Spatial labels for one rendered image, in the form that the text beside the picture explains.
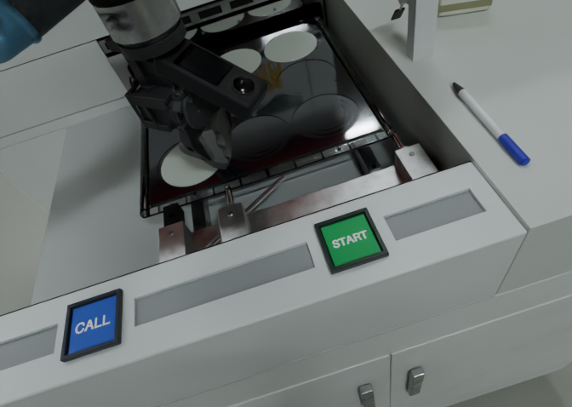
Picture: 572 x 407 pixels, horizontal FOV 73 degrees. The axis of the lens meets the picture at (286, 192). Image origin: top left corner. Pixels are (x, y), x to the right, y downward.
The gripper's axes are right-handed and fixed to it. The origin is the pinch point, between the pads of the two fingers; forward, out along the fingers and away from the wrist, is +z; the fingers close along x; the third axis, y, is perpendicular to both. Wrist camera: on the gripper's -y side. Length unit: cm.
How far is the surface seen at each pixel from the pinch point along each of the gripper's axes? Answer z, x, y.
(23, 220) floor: 91, -10, 160
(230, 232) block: 0.5, 10.2, -5.7
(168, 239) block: 0.5, 13.4, 1.7
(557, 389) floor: 91, -13, -65
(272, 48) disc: 1.3, -29.4, 6.2
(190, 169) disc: 1.2, 1.8, 6.0
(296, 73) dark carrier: 1.4, -22.4, -1.5
